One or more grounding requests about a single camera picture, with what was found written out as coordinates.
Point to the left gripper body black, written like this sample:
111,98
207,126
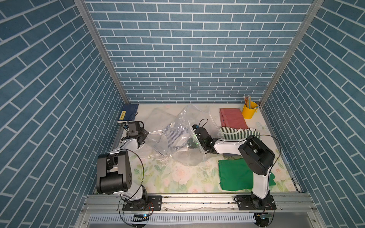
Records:
141,134

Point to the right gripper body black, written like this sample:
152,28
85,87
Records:
203,145

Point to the green white striped garment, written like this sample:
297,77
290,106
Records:
238,134

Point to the clear bag with striped clothes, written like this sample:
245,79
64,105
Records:
187,117

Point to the blue white striped tank top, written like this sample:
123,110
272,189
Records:
178,138

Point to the red garment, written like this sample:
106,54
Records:
232,118

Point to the bright green garment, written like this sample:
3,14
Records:
235,175

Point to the clear vacuum bag with valve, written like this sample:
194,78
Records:
156,122

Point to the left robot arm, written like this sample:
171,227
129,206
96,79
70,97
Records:
114,171

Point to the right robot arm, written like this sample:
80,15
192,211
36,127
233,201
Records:
258,157

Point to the dark blue book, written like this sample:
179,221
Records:
128,113

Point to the yellow pencil cup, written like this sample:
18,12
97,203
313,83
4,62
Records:
249,110

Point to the coloured pencils bundle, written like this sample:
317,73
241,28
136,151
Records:
247,100

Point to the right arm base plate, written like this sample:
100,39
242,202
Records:
252,202

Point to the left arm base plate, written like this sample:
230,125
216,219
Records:
149,202

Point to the aluminium rail frame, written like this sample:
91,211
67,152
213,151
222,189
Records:
201,210

